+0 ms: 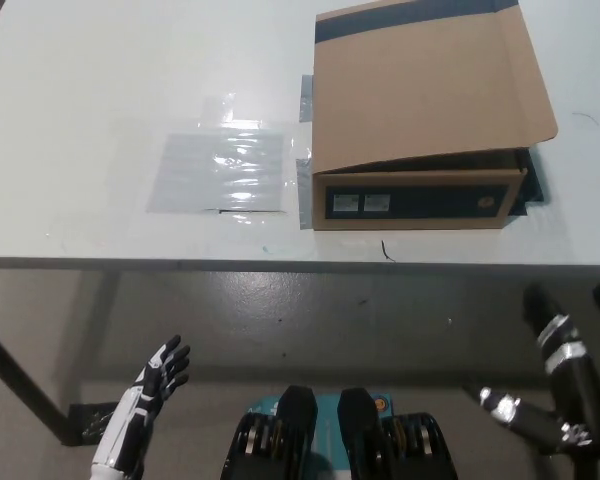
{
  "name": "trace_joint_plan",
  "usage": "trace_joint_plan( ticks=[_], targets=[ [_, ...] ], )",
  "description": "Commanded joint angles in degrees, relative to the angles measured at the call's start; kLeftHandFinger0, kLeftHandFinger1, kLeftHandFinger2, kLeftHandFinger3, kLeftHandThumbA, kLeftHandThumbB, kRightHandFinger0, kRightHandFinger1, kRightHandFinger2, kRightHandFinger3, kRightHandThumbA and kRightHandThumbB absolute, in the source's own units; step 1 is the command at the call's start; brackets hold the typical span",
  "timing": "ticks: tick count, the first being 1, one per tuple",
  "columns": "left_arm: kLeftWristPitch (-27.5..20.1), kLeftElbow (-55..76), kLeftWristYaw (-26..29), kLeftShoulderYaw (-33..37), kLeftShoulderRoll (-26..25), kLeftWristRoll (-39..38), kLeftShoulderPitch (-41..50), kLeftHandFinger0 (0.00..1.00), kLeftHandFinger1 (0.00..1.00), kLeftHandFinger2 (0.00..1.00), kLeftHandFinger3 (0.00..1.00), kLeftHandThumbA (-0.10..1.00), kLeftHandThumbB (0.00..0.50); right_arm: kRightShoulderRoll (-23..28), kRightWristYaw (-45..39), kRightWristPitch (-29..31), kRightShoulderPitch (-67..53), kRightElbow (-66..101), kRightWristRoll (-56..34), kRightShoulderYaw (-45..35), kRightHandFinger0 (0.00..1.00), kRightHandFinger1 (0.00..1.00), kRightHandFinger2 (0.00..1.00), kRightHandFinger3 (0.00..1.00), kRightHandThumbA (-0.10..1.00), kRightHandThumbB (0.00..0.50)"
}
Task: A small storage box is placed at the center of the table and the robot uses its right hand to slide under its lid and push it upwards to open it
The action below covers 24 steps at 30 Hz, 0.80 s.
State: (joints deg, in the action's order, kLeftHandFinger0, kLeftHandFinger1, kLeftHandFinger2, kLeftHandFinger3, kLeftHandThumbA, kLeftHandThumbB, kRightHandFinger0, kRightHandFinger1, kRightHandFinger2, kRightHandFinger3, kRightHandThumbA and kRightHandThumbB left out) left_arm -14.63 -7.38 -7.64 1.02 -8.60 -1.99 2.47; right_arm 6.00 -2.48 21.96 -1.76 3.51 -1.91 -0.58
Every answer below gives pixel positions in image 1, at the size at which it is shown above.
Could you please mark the black floor tape patch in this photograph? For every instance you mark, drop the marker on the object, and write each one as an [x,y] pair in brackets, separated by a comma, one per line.
[97,420]

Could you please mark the black metal table leg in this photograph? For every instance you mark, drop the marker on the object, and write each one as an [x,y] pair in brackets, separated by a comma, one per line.
[25,382]

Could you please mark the short grey tape strip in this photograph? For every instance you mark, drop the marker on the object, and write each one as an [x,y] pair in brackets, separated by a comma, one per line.
[306,97]

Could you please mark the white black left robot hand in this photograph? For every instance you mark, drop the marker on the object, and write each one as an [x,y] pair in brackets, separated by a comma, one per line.
[130,420]

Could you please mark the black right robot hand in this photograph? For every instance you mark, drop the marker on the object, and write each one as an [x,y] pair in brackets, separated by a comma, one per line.
[575,390]

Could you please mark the clear plastic sheet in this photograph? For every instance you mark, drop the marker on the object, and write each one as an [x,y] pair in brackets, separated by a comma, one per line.
[215,115]

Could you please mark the long grey tape strip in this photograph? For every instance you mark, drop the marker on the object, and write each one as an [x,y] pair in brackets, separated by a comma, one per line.
[305,195]

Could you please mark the brown cardboard storage box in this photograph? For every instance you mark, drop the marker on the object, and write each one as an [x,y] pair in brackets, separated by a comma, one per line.
[410,100]

